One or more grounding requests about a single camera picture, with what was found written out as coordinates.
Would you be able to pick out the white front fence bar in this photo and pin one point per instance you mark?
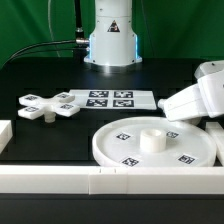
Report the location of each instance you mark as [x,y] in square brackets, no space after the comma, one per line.
[104,180]

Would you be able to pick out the white marker tag sheet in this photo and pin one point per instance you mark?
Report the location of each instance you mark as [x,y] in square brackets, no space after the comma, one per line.
[114,99]

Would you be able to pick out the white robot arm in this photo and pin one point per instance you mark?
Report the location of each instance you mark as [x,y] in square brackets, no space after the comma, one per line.
[113,45]

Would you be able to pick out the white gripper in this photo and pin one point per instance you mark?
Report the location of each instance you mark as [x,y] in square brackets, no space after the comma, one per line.
[205,98]

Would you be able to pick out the white fence block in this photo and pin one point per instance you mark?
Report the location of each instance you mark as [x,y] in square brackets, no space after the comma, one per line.
[216,131]
[5,133]

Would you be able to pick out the white round table top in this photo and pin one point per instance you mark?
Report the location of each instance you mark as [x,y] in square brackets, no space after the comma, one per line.
[152,142]

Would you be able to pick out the white cross-shaped table base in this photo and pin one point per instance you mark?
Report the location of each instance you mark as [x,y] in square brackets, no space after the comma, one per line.
[35,106]

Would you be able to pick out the white right fence block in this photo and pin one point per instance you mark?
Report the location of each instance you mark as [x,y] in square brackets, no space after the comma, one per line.
[216,131]

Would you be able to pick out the white left fence block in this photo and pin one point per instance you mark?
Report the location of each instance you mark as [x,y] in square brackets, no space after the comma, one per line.
[5,133]

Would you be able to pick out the black vertical pole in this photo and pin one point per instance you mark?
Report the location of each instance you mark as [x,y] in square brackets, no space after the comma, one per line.
[79,33]

